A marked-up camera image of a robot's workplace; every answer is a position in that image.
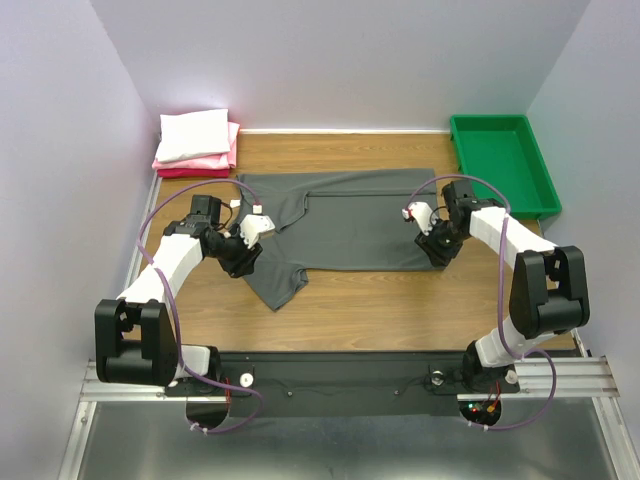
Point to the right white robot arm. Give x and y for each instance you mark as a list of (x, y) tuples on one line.
[(543, 287)]

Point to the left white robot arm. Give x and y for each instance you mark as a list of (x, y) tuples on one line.
[(137, 334)]

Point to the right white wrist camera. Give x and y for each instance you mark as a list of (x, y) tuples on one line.
[(420, 213)]

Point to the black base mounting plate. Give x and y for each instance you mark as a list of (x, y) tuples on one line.
[(341, 384)]

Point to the dark grey t-shirt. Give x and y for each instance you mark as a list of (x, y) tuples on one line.
[(339, 221)]

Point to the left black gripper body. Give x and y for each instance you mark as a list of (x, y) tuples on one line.
[(233, 255)]

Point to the green plastic tray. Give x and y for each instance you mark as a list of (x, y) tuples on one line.
[(502, 150)]

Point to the white folded t-shirt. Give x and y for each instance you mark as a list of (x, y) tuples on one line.
[(193, 135)]

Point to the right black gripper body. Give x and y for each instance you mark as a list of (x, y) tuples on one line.
[(442, 242)]

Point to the pink folded t-shirt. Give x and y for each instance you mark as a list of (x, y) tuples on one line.
[(212, 162)]

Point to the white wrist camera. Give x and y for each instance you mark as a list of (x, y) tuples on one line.
[(255, 226), (420, 213)]

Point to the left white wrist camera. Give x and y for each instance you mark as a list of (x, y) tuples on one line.
[(255, 226)]

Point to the red folded t-shirt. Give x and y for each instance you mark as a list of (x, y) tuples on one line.
[(193, 173)]

